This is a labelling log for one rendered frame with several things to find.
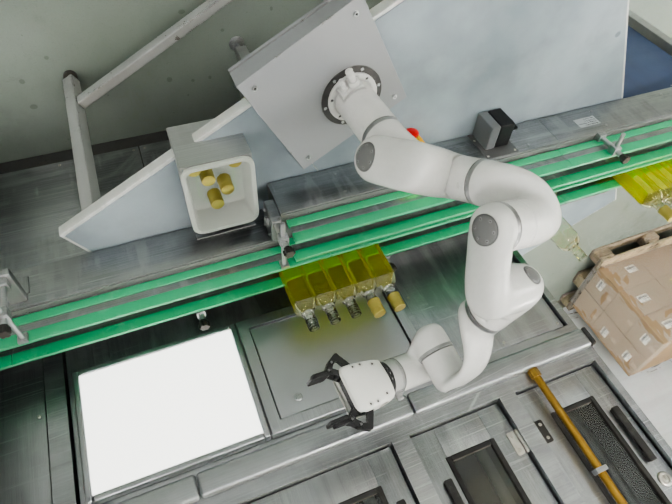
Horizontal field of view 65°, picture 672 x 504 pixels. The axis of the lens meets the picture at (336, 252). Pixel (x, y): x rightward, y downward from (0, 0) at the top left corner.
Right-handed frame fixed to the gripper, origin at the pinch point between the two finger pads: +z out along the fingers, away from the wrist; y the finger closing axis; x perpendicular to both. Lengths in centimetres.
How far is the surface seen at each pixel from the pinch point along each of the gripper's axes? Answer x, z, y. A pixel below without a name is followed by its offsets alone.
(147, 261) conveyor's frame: -25, 16, 56
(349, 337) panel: -26.5, -29.6, 20.6
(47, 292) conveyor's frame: -32, 39, 56
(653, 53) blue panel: 35, -171, 72
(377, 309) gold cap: -10.8, -31.0, 20.0
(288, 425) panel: -30.7, -4.6, 4.9
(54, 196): -59, 29, 110
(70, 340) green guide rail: -39, 36, 46
